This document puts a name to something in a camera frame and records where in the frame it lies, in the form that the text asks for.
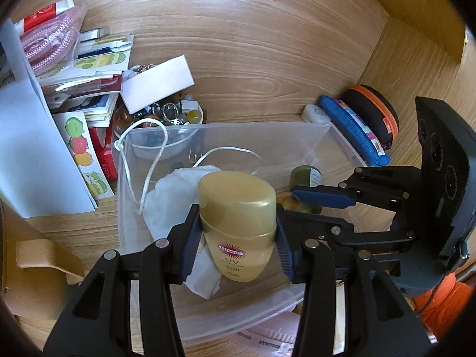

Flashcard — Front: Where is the red flat box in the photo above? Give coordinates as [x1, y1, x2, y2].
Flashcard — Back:
[88, 126, 120, 184]

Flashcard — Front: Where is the clear plastic bin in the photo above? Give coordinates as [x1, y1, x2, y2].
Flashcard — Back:
[117, 121, 369, 346]

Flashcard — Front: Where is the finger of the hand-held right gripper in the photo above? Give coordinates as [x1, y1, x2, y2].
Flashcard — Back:
[277, 208, 416, 257]
[290, 165, 423, 211]

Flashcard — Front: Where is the pink rope packet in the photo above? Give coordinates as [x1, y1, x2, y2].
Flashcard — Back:
[15, 0, 88, 77]

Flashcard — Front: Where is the black case with orange zip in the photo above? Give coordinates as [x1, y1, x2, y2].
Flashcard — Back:
[340, 85, 401, 151]

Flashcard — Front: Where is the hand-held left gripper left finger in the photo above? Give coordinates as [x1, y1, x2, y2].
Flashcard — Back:
[43, 204, 203, 357]

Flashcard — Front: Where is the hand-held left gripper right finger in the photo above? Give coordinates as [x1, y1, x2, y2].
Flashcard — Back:
[276, 226, 434, 357]

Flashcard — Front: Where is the white paper box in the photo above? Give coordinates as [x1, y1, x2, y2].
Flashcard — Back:
[121, 55, 196, 114]

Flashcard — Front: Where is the frosted white storage box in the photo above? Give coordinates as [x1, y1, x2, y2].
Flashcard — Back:
[0, 18, 99, 219]

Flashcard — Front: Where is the gold sunscreen bottle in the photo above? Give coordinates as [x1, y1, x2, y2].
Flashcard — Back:
[198, 171, 278, 282]

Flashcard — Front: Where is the illustrated booklet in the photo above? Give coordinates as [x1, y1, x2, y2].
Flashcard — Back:
[48, 93, 120, 128]

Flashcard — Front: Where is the bowl of trinkets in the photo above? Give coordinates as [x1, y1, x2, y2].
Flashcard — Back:
[112, 97, 206, 159]

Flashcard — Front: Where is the blue fabric pouch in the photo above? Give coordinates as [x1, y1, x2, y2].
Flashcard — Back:
[318, 95, 391, 167]

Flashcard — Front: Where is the small multicoloured ball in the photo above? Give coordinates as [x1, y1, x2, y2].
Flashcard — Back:
[281, 195, 311, 214]

